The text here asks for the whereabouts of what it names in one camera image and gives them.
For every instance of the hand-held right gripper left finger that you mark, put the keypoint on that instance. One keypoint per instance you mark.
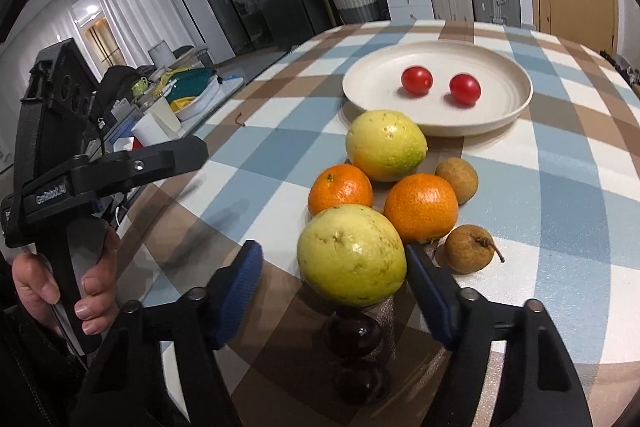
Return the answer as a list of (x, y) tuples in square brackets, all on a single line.
[(239, 289)]

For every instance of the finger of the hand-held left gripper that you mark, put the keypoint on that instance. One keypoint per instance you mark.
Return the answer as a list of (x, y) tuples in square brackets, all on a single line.
[(150, 162)]

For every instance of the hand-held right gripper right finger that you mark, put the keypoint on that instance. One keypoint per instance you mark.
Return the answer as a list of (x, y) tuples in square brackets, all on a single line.
[(429, 302)]

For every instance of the brown longan with stem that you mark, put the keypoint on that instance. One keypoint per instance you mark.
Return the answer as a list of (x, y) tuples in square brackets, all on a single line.
[(467, 249)]

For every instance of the dark purple plum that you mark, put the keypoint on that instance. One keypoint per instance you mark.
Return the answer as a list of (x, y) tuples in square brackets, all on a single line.
[(361, 384), (352, 334)]

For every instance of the yellow-green guava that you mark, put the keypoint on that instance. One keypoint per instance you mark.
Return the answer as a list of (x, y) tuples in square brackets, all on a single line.
[(350, 254), (386, 149)]

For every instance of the orange mandarin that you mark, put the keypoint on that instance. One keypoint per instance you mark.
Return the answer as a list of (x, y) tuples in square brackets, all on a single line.
[(339, 191), (421, 207)]

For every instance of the round brown longan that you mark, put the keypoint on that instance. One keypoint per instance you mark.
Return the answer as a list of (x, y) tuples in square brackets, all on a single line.
[(457, 179)]

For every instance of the cream ceramic plate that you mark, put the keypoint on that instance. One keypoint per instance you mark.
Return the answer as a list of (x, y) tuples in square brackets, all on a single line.
[(380, 82)]

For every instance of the person's left forearm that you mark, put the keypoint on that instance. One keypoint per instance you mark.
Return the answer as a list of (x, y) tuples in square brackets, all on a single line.
[(30, 372)]

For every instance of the person's left hand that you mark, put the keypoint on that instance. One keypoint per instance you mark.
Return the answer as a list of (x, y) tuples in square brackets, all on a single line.
[(97, 287)]

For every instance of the white plastic bucket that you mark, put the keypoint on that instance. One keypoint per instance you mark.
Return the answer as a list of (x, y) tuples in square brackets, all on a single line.
[(147, 129)]

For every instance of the white plastic tub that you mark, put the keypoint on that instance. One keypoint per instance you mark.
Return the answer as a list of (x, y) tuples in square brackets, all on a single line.
[(202, 104)]

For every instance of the black backpack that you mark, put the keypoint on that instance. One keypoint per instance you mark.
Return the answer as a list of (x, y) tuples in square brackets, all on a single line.
[(115, 84)]

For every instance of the green basin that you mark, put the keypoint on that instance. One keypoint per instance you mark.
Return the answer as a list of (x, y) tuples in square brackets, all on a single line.
[(192, 81)]

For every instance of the white curtain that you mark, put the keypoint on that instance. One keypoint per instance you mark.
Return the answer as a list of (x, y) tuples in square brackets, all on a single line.
[(125, 17)]

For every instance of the checked tablecloth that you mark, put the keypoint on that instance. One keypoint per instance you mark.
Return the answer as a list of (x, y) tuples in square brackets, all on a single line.
[(550, 187)]

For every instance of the red cherry tomato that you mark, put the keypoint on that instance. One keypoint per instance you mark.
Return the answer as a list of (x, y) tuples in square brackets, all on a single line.
[(464, 89), (416, 80)]

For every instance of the woven laundry basket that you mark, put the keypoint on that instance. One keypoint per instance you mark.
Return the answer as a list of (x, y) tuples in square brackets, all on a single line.
[(356, 4)]

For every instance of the black shoes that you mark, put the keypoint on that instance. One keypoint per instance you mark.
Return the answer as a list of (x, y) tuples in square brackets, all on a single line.
[(625, 72)]

